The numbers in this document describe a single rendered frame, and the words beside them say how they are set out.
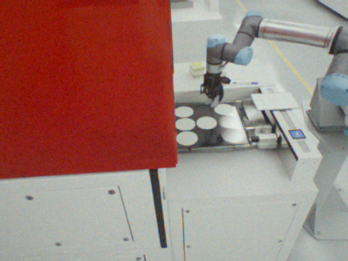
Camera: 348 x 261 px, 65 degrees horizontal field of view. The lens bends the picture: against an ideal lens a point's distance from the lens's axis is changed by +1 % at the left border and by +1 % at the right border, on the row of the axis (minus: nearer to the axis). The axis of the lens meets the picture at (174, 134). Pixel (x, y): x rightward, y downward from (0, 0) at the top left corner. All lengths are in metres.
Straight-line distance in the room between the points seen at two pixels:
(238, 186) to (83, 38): 0.90
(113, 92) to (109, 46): 0.10
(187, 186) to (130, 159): 0.54
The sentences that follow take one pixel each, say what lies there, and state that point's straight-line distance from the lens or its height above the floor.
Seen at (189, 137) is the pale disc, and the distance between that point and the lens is 1.30.
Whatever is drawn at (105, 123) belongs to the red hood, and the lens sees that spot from 0.63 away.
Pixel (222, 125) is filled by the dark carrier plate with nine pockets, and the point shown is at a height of 0.90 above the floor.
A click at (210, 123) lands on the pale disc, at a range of 1.39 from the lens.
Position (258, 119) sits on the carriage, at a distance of 1.48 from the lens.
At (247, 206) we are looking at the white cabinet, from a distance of 1.25.
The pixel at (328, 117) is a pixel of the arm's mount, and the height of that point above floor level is 0.89.
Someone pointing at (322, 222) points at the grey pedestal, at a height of 0.01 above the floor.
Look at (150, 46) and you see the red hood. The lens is 0.53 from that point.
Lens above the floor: 1.75
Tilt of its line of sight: 40 degrees down
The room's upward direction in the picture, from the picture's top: 3 degrees counter-clockwise
